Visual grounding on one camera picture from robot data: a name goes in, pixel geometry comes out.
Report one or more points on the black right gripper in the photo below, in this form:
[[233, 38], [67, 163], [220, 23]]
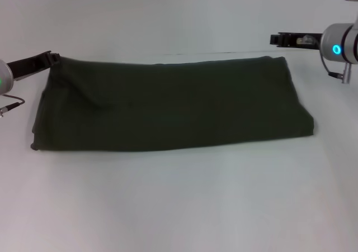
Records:
[[300, 41]]

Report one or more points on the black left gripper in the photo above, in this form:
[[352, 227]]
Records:
[[28, 64]]

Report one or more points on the dark green shirt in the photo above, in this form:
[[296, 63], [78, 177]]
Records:
[[173, 101]]

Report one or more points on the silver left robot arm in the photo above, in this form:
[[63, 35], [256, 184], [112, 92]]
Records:
[[4, 77]]

